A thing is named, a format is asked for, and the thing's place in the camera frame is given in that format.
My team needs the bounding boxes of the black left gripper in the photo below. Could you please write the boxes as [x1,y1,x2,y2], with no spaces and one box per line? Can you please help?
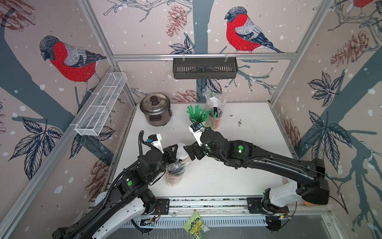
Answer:
[147,143,179,183]

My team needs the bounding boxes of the black lid red cup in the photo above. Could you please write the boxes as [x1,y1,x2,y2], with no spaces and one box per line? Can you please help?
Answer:
[205,108,222,130]
[166,161,187,186]

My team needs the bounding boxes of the spare clear plastic bag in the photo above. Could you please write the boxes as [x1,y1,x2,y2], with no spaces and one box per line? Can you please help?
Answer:
[166,143,191,186]

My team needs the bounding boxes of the white lid cup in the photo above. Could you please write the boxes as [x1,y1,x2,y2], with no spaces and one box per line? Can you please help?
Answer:
[176,143,189,161]
[208,97,221,109]

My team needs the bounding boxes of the clear plastic carrier bag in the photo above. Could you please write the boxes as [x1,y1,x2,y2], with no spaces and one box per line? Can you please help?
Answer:
[203,91,226,116]

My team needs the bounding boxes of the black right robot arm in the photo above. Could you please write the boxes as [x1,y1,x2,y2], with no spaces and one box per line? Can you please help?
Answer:
[184,124,330,216]

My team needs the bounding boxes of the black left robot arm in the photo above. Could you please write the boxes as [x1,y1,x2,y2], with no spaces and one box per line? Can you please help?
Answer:
[52,131,178,239]

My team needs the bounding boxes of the green straw holder cup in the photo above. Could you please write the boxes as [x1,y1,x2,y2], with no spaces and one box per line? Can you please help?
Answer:
[191,119,200,125]

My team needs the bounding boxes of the green straws bundle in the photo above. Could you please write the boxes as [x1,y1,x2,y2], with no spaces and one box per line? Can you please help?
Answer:
[186,105,210,123]

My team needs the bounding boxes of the silver rice cooker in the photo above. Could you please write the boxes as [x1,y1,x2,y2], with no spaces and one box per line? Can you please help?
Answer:
[140,93,172,126]

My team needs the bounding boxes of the green snack packet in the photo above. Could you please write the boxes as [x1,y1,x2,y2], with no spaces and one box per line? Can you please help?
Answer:
[183,211,210,239]

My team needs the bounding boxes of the orange soda can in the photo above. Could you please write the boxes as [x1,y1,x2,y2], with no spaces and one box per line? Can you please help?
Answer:
[302,200,316,207]

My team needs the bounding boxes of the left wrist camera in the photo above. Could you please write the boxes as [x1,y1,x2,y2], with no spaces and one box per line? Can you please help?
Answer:
[147,134,164,154]

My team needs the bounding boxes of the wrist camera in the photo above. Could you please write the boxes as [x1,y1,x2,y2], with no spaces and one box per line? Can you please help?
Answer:
[189,122,204,146]
[147,134,164,154]

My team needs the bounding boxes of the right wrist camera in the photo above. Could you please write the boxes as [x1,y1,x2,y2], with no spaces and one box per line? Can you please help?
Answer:
[189,122,204,146]

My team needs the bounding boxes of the black hanging wire basket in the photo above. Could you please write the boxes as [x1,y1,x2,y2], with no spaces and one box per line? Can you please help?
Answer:
[173,57,238,80]

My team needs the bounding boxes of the white wire mesh shelf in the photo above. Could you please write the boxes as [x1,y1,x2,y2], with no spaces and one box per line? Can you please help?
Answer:
[75,72,127,136]

